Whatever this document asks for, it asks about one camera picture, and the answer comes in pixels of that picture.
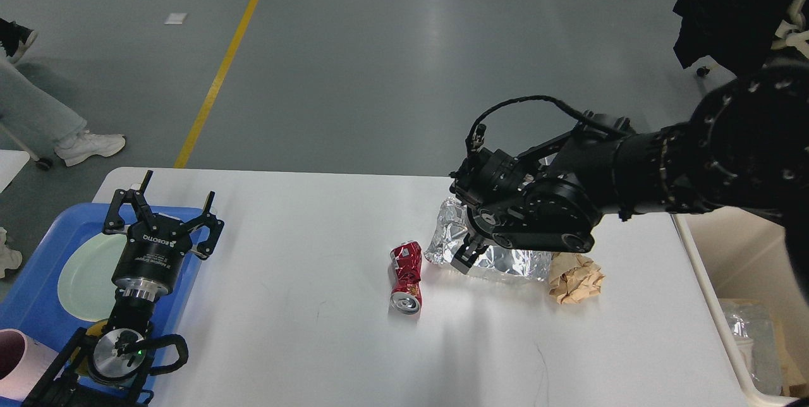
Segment walking person dark shoes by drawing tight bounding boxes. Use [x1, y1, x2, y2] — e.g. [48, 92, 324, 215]
[1, 18, 39, 64]

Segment light green plate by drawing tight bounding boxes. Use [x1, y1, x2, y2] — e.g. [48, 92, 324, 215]
[57, 233, 126, 322]

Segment beige plastic bin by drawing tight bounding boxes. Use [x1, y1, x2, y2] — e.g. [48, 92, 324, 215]
[672, 208, 807, 406]

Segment pink ribbed cup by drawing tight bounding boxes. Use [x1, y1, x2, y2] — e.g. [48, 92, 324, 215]
[1, 329, 58, 401]

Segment teal mug yellow inside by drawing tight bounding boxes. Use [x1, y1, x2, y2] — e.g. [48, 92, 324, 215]
[85, 320, 108, 339]

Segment blue plastic tray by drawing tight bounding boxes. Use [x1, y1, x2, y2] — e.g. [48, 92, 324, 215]
[0, 202, 216, 407]

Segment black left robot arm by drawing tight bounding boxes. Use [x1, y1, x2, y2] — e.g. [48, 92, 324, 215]
[22, 171, 224, 406]

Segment white paper scrap on floor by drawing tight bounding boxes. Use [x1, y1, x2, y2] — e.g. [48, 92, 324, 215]
[164, 13, 188, 26]

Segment brown paper ball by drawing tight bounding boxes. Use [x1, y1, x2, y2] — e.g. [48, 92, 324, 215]
[548, 252, 605, 305]

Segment crushed red soda can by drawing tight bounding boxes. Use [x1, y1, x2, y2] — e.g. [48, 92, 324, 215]
[390, 240, 422, 315]

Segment grey white office chair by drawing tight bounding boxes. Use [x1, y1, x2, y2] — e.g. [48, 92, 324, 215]
[695, 0, 807, 79]

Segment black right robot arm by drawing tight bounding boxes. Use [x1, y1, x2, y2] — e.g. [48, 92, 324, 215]
[449, 59, 808, 296]

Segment aluminium foil tray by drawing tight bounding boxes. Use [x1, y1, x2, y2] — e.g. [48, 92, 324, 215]
[719, 298, 784, 396]

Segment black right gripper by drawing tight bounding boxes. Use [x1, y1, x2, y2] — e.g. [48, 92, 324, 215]
[450, 205, 506, 275]

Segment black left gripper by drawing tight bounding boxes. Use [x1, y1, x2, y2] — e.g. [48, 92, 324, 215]
[101, 171, 226, 299]

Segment white chair at left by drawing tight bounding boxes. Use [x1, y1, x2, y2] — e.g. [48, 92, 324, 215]
[1, 124, 53, 193]

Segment aluminium foil sheet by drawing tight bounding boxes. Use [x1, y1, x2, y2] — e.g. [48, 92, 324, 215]
[422, 197, 554, 283]

